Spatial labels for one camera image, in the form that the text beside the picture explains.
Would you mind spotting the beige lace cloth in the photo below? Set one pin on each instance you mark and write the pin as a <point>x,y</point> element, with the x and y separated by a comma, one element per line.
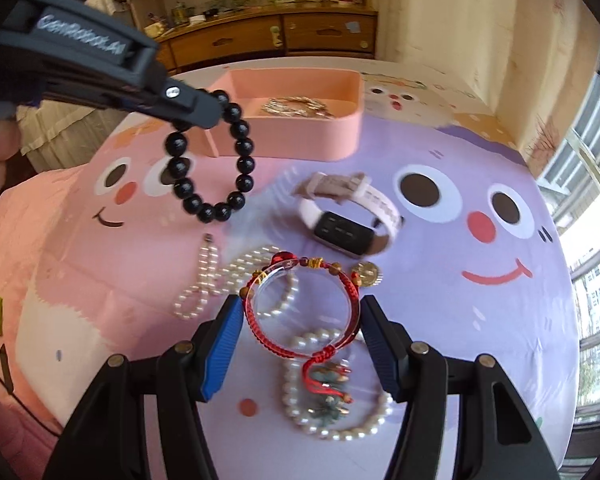
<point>55,135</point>

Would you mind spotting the pink knitted blanket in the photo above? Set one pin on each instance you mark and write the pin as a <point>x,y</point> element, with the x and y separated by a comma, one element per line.
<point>10,440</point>

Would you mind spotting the gold coin pendant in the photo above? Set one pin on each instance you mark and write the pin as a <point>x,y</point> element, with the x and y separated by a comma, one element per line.
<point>367,274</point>

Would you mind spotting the wooden cabinet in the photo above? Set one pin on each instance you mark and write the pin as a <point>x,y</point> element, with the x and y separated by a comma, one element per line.
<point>230,42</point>

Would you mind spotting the window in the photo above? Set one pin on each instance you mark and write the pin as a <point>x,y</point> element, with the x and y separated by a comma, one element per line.
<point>595,270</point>

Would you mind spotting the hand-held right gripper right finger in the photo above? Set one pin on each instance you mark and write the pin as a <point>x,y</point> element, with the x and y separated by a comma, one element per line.
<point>380,352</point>

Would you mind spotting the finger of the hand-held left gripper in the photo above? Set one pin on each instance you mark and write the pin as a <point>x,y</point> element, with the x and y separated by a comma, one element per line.
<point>190,105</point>

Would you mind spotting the pink plastic jewelry box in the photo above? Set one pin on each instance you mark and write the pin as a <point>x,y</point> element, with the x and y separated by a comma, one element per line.
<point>300,135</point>

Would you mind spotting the cartoon printed bed sheet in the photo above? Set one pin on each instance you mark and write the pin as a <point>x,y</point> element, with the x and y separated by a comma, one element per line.
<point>455,335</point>

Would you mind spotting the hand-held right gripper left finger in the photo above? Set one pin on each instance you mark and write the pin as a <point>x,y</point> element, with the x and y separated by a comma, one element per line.
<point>222,352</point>

